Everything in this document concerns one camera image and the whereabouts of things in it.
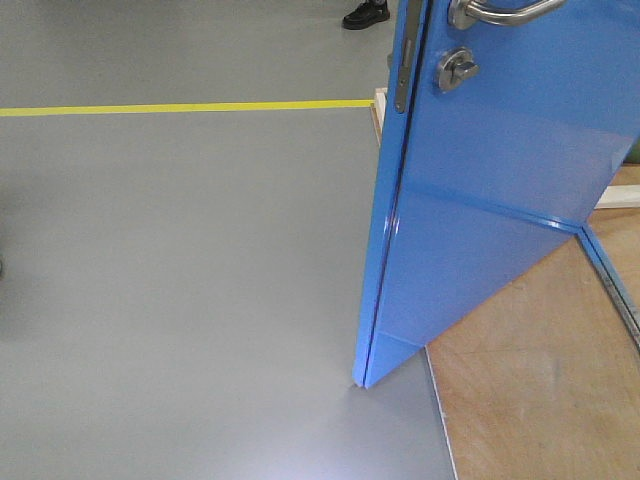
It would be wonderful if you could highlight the blue door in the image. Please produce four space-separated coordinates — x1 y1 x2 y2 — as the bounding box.
353 1 639 388

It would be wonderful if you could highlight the silver door handle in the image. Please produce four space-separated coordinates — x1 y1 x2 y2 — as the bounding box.
447 0 566 30

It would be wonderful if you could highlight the silver door lock knob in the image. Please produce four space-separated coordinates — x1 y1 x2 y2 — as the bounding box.
435 46 480 92

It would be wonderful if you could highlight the black shoe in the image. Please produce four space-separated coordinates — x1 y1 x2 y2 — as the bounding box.
341 0 390 31

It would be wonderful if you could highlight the metal latch plate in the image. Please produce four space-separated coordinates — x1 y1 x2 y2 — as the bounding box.
394 0 424 113

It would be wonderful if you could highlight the wooden base platform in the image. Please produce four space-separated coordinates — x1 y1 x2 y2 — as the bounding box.
368 87 640 480

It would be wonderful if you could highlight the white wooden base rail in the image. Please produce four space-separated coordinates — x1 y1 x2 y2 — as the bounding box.
595 185 640 209

